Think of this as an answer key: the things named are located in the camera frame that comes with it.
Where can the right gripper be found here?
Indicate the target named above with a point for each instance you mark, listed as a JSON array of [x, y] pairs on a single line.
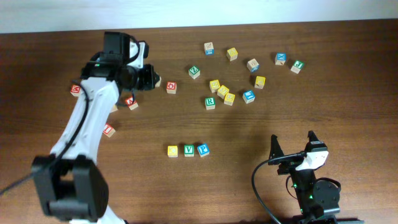
[[292, 165]]

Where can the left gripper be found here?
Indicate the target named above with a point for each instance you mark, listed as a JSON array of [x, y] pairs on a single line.
[[148, 80]]

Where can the red A block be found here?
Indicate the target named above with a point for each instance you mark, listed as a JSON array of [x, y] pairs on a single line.
[[131, 103]]

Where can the green V block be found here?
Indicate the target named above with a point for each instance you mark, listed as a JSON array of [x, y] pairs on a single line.
[[189, 150]]

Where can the blue P block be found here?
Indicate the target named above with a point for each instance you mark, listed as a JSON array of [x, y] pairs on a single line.
[[203, 150]]

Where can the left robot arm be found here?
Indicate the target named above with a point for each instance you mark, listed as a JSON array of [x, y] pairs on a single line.
[[68, 182]]

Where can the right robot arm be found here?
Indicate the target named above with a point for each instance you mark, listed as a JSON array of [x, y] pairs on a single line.
[[318, 198]]

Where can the green B block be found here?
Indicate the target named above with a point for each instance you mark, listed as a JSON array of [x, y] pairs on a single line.
[[158, 83]]

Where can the red O block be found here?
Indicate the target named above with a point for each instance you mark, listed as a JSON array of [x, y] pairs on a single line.
[[171, 87]]

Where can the yellow block left middle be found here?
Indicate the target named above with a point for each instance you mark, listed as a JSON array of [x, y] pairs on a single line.
[[114, 108]]

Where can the green Z block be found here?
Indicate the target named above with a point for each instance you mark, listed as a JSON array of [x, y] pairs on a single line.
[[194, 72]]

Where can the red I block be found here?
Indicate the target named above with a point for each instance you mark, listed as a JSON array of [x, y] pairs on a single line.
[[108, 130]]

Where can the blue I leaf block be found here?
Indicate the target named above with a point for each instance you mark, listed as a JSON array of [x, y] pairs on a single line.
[[248, 96]]

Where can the green R block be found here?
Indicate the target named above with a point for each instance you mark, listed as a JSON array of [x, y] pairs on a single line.
[[210, 103]]

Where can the yellow block back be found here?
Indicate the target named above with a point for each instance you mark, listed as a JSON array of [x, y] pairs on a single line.
[[214, 85]]

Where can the blue side far block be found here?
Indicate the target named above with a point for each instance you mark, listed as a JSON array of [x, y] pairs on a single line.
[[209, 48]]

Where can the yellow block with crayon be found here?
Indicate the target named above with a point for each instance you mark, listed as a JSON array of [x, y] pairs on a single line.
[[260, 82]]

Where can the red M block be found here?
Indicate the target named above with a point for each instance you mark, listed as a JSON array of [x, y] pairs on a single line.
[[75, 90]]

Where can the yellow C block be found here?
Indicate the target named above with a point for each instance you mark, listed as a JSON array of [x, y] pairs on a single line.
[[172, 151]]

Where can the green J block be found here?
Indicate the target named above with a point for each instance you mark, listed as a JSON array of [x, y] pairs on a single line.
[[297, 66]]

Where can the yellow block front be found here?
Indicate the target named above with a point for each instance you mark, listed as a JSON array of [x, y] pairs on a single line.
[[229, 99]]

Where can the blue X block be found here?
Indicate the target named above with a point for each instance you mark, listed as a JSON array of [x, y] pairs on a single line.
[[280, 58]]

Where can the blue D wooden block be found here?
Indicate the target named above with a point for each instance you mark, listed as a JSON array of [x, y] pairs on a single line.
[[252, 65]]

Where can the yellow top far block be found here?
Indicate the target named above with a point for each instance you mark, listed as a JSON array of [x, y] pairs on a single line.
[[232, 54]]

